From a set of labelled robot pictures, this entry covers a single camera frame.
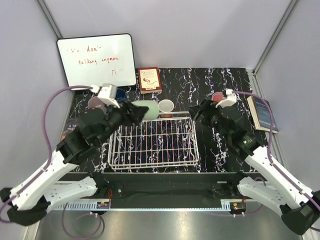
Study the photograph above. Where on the black marbled table mat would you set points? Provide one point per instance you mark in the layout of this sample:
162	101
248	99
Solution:
186	87

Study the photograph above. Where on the red and cream book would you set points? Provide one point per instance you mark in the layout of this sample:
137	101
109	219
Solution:
149	80

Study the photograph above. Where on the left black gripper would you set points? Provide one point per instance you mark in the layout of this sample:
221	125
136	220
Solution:
133	114

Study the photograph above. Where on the pink plastic cup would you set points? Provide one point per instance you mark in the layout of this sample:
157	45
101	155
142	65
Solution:
217	97

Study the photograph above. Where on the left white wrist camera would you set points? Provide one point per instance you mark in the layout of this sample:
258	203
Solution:
106	93

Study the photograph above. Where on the white dry-erase board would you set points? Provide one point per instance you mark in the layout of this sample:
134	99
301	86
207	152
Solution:
98	60

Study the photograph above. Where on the dark blue mug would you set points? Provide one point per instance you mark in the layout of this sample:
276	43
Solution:
120	95

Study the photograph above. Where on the blue paperback book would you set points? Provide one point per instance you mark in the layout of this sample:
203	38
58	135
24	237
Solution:
260	114

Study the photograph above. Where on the Tale of Two Cities book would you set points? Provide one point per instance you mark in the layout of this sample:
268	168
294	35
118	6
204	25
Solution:
70	125

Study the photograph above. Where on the white slotted cable duct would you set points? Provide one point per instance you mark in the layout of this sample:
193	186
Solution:
85	206

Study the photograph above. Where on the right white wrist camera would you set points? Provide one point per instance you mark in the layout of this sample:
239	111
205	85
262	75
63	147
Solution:
228	99

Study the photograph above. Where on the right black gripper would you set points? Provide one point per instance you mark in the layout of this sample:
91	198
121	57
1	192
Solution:
208	108

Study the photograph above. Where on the orange pink mug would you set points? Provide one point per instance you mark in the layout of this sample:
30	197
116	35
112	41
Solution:
165	106

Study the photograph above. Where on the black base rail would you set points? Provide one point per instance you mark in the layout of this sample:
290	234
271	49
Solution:
169	190

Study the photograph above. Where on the lavender plastic cup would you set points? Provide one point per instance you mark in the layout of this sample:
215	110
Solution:
214	97

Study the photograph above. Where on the white wire dish rack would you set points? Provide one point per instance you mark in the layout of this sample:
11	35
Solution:
165	143

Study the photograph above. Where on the mauve ceramic mug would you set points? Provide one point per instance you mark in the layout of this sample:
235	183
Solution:
95	102

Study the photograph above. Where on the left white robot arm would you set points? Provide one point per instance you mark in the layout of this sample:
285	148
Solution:
31	200

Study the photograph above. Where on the light green plastic cup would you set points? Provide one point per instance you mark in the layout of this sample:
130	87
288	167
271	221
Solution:
153	109

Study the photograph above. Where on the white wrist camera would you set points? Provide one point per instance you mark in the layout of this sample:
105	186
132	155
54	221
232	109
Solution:
228	99
106	93

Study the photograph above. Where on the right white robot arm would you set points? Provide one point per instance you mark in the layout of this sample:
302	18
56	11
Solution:
297	204

